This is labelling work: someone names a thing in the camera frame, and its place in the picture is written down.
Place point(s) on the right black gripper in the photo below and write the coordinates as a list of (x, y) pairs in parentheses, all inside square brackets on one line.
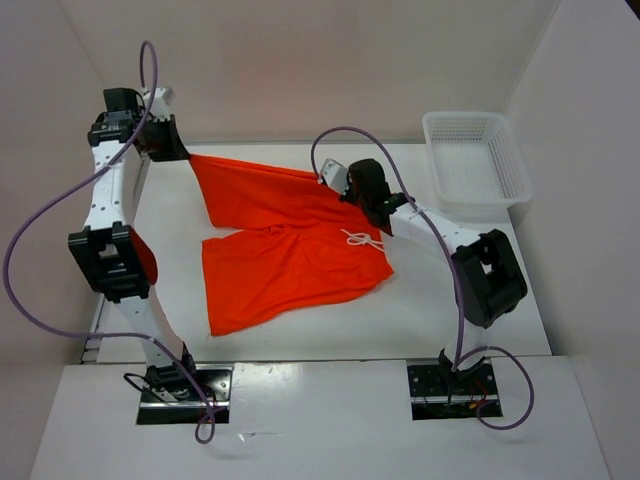
[(350, 195)]

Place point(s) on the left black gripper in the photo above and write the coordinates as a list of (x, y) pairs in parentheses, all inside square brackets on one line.
[(175, 149)]

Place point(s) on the orange shorts with white drawstring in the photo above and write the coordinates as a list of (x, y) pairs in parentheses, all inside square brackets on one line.
[(292, 244)]

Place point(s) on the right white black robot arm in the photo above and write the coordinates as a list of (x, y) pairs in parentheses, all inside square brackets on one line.
[(488, 280)]

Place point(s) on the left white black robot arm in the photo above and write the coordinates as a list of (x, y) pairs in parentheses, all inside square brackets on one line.
[(136, 129)]

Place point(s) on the white perforated plastic basket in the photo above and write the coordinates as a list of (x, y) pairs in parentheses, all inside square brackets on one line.
[(476, 163)]

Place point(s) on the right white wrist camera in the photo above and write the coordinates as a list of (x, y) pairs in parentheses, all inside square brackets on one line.
[(334, 175)]

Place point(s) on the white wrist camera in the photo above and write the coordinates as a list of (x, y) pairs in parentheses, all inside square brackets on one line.
[(161, 99), (334, 175)]

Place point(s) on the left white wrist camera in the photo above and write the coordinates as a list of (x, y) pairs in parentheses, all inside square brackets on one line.
[(161, 99)]

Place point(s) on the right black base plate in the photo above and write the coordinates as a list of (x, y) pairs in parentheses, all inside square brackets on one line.
[(431, 398)]

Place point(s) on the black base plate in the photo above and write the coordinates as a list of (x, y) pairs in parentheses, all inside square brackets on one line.
[(431, 398), (159, 407)]

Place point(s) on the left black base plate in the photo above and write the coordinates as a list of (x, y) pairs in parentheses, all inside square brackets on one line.
[(159, 407)]

